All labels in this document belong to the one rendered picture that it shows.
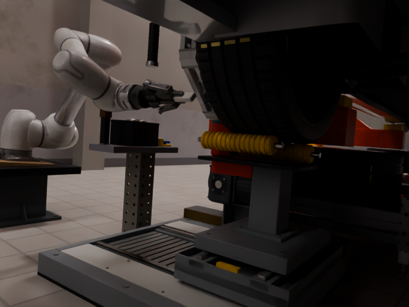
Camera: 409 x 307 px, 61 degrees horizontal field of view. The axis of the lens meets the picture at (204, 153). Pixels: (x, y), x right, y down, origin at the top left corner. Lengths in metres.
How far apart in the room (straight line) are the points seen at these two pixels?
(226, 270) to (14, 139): 1.42
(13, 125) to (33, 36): 2.40
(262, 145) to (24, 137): 1.41
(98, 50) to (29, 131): 0.61
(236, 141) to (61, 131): 1.26
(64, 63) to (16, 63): 3.10
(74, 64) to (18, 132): 0.97
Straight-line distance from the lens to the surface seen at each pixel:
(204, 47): 0.95
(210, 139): 1.10
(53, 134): 2.11
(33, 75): 4.32
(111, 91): 1.24
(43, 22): 4.46
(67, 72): 1.17
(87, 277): 1.17
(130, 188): 1.76
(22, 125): 2.08
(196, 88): 1.08
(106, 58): 1.81
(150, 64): 1.24
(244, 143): 1.04
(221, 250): 1.05
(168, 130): 5.43
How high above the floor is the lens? 0.53
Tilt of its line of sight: 3 degrees down
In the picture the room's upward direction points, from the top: 4 degrees clockwise
